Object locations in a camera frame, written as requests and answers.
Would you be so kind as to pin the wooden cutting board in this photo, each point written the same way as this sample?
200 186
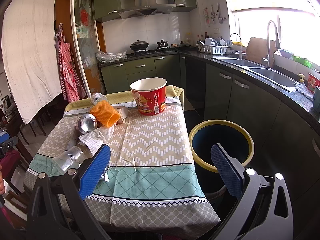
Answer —
256 49

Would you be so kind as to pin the yellow rimmed blue trash bin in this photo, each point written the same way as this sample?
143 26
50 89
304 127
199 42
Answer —
235 140

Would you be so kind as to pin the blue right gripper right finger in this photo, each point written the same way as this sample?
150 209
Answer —
230 170

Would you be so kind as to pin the steel kitchen sink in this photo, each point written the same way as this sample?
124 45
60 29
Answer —
269 74

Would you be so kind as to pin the red checked apron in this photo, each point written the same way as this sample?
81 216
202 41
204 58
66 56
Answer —
71 86

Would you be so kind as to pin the small black pot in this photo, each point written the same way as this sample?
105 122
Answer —
162 45

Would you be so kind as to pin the orange foam fruit net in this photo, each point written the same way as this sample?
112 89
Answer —
106 114

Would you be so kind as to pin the green lower cabinets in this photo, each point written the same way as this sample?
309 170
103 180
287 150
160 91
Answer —
284 126

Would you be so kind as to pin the clear plastic bottle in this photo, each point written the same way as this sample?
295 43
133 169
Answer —
72 158

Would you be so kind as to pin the glass sliding door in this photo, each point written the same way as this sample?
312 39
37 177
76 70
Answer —
86 45

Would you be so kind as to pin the white dish rack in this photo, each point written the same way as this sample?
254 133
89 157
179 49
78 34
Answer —
210 46

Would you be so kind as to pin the white hanging sheet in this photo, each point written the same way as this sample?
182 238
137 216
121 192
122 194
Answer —
29 55

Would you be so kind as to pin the clear plastic bag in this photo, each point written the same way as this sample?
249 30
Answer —
110 57

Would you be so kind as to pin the white paper towel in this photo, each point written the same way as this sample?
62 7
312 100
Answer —
93 139

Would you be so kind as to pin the red aluminium can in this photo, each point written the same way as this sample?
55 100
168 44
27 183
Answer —
86 123

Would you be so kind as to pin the red instant noodle bucket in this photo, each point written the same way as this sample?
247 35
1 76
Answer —
149 95

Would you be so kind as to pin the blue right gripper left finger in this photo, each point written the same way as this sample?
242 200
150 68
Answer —
91 170

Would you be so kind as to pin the black wok with lid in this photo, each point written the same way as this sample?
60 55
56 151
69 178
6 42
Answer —
139 46

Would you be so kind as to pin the steel range hood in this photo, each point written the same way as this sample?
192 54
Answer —
135 8

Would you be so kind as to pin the patterned tablecloth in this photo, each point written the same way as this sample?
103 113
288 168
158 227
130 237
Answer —
151 183

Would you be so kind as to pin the red white milk carton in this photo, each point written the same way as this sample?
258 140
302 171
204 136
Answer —
123 112

